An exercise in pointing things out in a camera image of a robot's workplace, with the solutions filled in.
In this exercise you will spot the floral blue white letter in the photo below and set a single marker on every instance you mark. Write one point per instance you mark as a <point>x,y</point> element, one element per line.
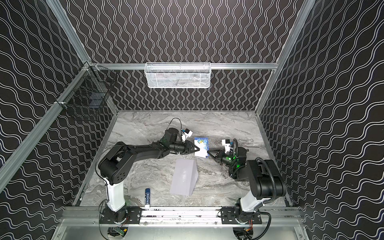
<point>203,145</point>

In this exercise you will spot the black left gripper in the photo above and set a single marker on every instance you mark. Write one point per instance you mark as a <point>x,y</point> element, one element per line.
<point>186,147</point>

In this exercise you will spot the white envelope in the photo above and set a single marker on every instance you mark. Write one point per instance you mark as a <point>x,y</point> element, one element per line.
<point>185,177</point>

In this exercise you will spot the aluminium corner post right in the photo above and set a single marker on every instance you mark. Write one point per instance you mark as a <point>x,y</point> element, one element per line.
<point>288,46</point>

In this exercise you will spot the aluminium corner post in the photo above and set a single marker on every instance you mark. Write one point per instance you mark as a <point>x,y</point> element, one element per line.
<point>288,46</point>
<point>65,23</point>

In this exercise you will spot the aluminium back crossbar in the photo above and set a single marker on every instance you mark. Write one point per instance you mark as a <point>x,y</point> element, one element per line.
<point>240,66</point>

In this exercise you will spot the aluminium corner post left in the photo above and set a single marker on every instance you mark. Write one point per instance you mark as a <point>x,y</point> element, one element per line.
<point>65,23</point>

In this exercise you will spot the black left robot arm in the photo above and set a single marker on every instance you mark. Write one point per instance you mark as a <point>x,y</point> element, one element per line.
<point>115,166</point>

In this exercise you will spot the black wire basket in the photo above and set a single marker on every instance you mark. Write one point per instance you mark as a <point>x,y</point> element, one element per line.
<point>88,100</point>

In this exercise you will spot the blue white glue stick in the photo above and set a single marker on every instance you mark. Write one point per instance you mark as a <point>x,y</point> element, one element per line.
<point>147,197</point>

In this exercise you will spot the white wire mesh basket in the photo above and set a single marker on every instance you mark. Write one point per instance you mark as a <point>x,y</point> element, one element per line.
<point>176,75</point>

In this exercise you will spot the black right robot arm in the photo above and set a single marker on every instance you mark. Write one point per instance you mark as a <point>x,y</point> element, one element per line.
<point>266,182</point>

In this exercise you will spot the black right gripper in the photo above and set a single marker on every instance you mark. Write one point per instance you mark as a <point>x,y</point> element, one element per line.
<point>220,156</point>

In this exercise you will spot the aluminium left side rail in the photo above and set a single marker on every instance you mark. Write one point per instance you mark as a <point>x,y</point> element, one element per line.
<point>15,161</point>

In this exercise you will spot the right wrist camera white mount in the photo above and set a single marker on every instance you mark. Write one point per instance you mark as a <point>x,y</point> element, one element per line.
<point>227,144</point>

